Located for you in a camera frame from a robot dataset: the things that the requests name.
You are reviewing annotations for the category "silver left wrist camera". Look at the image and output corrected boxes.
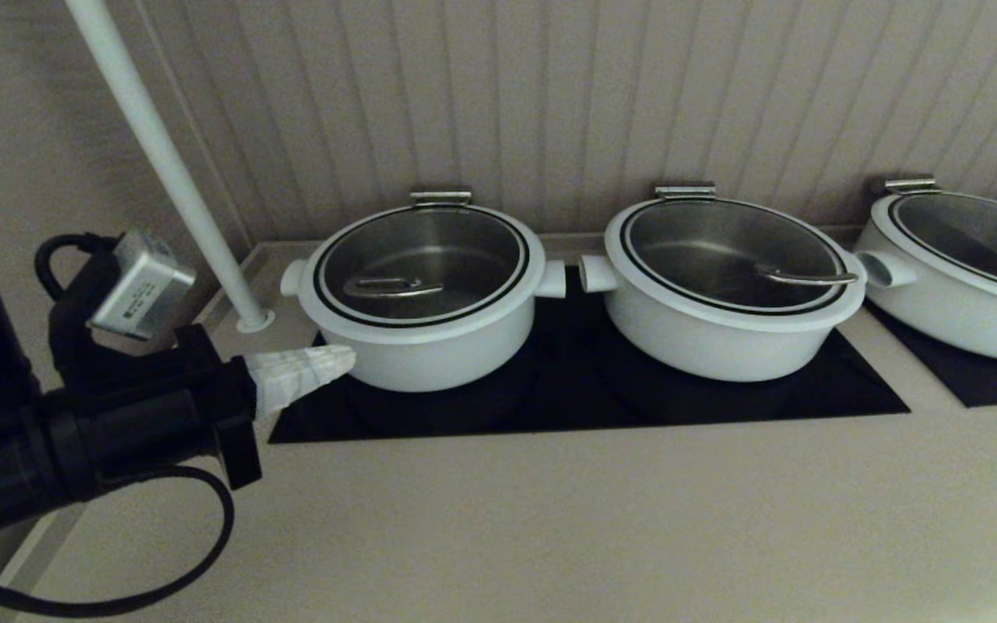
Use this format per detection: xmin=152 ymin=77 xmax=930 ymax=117
xmin=87 ymin=228 xmax=197 ymax=341

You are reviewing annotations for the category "white pole with base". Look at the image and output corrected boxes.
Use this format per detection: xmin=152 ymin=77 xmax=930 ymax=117
xmin=66 ymin=0 xmax=276 ymax=334

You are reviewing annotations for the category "glass lid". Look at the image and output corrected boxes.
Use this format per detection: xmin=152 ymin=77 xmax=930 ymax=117
xmin=299 ymin=202 xmax=545 ymax=345
xmin=605 ymin=197 xmax=867 ymax=334
xmin=872 ymin=190 xmax=997 ymax=311

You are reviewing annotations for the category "white pot, steel inner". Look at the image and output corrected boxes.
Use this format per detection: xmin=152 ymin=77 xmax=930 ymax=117
xmin=280 ymin=258 xmax=567 ymax=393
xmin=853 ymin=221 xmax=997 ymax=363
xmin=579 ymin=251 xmax=867 ymax=383

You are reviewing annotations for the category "black left camera cable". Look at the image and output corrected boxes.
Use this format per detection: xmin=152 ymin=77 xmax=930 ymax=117
xmin=0 ymin=234 xmax=235 ymax=618

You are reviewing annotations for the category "wide black glass cooktop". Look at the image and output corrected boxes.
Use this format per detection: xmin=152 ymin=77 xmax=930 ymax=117
xmin=267 ymin=264 xmax=910 ymax=445

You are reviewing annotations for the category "narrow black glass cooktop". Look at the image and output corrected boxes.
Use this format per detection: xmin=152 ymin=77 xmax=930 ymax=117
xmin=864 ymin=299 xmax=997 ymax=408

